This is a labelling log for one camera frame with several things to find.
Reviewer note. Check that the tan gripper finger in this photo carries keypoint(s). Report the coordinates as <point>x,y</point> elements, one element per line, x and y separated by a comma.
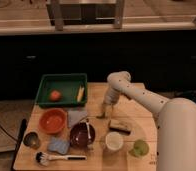
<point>111,108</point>
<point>104,110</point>

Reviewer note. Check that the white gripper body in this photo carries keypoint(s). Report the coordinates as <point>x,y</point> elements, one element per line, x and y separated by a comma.
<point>111,96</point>

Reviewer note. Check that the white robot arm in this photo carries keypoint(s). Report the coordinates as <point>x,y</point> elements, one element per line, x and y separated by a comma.
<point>175,120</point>

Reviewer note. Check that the dark maroon bowl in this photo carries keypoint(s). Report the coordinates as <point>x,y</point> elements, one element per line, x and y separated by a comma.
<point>79,137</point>

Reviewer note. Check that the red bowl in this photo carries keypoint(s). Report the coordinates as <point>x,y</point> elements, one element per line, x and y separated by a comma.
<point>53,121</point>

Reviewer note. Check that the white spoon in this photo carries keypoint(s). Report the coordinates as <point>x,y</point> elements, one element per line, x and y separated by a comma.
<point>88,130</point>

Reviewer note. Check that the brown black sponge block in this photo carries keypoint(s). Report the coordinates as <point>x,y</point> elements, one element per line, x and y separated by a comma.
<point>120,126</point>

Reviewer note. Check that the grey cloth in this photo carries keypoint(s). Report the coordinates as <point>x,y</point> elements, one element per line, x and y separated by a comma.
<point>75,116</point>

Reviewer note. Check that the white cup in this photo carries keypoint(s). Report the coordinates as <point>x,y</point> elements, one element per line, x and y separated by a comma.
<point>114,141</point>

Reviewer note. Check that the green plastic tray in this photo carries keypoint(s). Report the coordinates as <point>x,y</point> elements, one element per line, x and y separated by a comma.
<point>67,84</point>

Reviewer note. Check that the orange tomato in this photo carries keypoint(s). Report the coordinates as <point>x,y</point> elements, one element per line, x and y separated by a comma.
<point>55,96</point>

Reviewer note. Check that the green cup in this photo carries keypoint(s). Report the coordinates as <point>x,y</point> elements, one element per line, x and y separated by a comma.
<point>140,148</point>

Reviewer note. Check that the blue sponge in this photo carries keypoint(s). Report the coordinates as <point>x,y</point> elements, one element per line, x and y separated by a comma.
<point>58,145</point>

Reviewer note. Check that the metal cup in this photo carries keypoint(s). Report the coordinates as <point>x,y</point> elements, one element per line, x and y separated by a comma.
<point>32,140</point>

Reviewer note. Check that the white dish brush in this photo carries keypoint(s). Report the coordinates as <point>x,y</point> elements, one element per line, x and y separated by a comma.
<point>44,158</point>

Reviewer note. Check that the metal frame stand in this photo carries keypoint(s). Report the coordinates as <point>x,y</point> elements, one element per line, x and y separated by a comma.
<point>85,12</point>

